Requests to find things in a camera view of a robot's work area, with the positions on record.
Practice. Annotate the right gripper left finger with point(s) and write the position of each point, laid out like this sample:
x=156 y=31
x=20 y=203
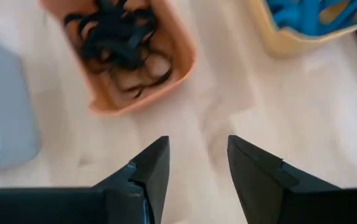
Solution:
x=72 y=205

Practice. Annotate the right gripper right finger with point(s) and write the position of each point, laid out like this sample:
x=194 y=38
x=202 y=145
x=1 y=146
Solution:
x=274 y=199

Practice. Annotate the thick black rubber band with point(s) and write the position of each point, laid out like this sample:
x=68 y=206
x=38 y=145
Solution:
x=116 y=34
x=72 y=18
x=134 y=39

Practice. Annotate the white plastic basket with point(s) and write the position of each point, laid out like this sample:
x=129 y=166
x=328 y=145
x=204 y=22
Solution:
x=13 y=109

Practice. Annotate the yellow plastic basket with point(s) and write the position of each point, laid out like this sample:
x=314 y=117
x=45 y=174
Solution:
x=284 y=43

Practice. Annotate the orange plastic basket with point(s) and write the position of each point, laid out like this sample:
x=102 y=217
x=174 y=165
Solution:
x=181 y=46

